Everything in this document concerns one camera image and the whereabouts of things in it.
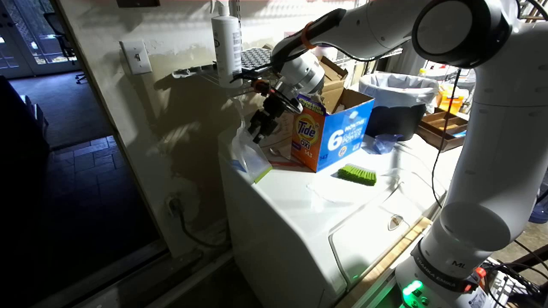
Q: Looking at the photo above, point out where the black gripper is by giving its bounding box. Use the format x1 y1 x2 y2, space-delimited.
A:
246 87 302 146

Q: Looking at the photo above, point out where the grey ridged tray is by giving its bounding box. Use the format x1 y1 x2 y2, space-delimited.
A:
239 46 277 72

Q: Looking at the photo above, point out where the Tide detergent cardboard box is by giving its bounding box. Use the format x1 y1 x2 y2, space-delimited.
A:
289 57 376 175

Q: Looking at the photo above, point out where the tall white bottle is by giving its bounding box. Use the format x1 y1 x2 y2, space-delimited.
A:
208 0 244 87

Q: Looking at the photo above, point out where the white washing machine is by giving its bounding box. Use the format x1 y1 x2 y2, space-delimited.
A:
215 104 475 308

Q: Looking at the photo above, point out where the black bin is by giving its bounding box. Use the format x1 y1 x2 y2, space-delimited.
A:
362 103 427 142

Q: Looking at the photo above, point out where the dark plastic bin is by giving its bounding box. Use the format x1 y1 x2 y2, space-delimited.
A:
357 70 439 111

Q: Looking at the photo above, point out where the brown wooden tray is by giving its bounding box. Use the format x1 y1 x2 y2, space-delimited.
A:
414 110 470 152

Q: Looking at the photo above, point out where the wooden board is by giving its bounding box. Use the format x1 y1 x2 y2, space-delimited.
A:
335 216 433 308

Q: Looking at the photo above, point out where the white printed cardboard box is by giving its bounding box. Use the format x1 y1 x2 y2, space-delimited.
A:
419 58 458 80

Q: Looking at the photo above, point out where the yellow package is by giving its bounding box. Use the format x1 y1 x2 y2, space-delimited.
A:
434 84 467 116

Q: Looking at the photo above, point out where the green lit device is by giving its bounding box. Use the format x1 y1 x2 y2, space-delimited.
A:
398 279 431 308

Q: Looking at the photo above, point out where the green bristle clear-handled brush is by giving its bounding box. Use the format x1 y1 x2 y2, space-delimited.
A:
333 142 407 195

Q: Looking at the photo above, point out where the dark power cord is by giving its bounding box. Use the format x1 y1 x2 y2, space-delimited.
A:
165 195 231 250

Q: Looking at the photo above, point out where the white wall outlet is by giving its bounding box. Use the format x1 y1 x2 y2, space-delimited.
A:
117 39 153 75

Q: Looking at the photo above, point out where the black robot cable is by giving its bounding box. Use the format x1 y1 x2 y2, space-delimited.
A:
427 67 463 209

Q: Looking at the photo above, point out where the wired electronics box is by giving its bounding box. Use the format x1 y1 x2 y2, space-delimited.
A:
455 255 548 308

